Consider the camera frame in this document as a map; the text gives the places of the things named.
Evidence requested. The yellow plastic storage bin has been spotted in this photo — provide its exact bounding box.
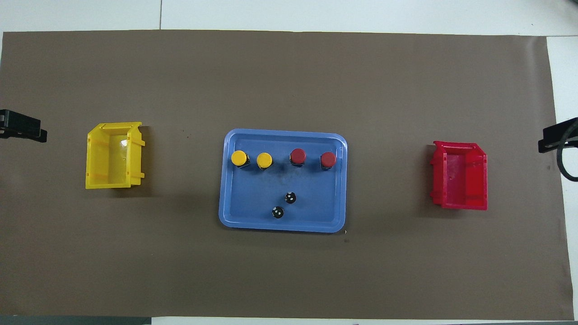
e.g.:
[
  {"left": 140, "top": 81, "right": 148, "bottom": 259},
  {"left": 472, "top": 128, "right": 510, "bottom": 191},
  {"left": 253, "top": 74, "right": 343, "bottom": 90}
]
[{"left": 85, "top": 122, "right": 146, "bottom": 190}]

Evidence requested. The red plastic storage bin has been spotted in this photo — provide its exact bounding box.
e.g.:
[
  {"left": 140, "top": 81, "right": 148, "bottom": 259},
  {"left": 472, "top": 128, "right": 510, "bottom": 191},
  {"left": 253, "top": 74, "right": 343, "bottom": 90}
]
[{"left": 429, "top": 140, "right": 489, "bottom": 211}]

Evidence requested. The blue plastic tray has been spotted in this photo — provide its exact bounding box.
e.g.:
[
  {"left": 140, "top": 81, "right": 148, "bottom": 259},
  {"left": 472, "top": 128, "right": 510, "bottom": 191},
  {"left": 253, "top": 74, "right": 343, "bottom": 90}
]
[{"left": 219, "top": 129, "right": 348, "bottom": 233}]

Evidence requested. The brown table mat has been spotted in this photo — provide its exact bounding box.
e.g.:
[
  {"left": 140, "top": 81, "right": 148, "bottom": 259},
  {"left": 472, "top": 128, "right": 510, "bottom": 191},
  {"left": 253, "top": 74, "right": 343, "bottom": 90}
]
[{"left": 0, "top": 30, "right": 574, "bottom": 320}]

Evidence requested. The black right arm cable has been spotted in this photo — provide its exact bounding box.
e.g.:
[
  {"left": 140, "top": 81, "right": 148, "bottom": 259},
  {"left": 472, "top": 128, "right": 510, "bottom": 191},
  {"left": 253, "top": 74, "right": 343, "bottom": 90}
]
[{"left": 557, "top": 120, "right": 578, "bottom": 182}]

